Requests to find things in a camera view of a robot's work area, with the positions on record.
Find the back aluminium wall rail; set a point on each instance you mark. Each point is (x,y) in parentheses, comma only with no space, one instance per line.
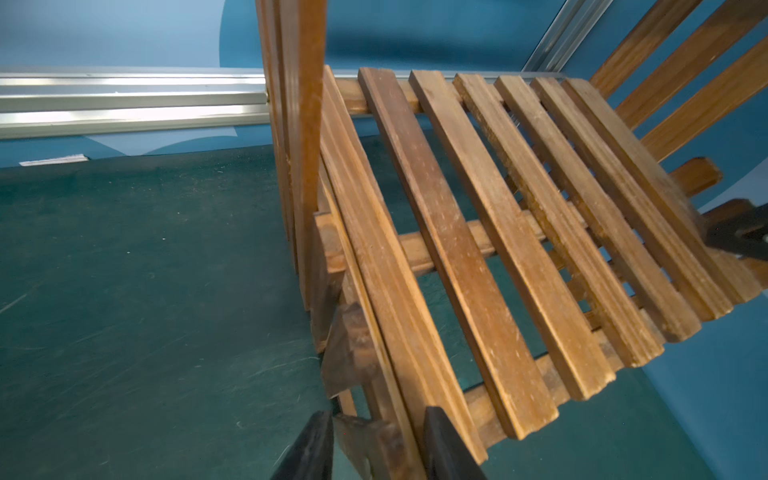
(69,101)

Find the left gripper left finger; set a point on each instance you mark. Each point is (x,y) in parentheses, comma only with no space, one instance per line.
(310,457)

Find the right aluminium floor rail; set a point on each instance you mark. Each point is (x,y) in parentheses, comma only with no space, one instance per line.
(570,27)

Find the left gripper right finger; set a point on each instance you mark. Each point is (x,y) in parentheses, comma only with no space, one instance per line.
(447,456)

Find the brown wooden slatted shelf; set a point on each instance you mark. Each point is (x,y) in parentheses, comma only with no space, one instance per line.
(500,247)

